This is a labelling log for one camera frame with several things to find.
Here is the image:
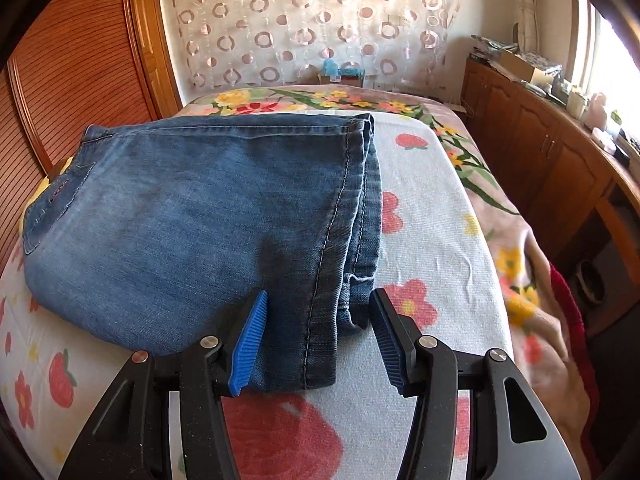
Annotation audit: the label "white jar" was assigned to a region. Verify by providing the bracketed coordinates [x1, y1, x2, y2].
[566, 91, 589, 120]

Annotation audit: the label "window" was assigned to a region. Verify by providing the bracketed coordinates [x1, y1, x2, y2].
[574, 0, 640, 128]

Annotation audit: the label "red cloth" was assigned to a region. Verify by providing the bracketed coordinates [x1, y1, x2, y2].
[546, 261, 607, 462]

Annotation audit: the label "pink floral blanket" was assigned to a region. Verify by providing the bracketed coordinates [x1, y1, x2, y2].
[182, 84, 601, 480]

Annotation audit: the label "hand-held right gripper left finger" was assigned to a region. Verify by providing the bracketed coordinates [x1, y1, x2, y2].
[59, 289, 271, 480]

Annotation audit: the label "blue denim pants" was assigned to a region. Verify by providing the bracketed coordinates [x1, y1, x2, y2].
[22, 112, 384, 394]

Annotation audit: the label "circle pattern sheer curtain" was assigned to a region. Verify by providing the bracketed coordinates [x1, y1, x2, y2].
[160, 0, 465, 95]

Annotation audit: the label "pink figurine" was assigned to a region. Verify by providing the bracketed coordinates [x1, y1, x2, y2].
[587, 92, 610, 128]

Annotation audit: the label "floral side curtain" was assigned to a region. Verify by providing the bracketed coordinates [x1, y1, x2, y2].
[514, 0, 543, 53]

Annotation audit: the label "white strawberry print sheet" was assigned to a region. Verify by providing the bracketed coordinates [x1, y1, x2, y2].
[0, 107, 515, 480]

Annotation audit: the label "wooden cabinet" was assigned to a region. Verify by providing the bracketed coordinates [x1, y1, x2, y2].
[459, 55, 640, 321]

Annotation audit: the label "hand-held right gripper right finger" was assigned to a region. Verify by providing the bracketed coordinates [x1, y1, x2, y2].
[369, 287, 583, 480]

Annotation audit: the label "wooden louvered panel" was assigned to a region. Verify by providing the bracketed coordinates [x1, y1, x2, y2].
[0, 0, 184, 271]

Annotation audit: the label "cardboard box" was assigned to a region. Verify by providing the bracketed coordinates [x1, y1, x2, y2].
[494, 49, 537, 82]

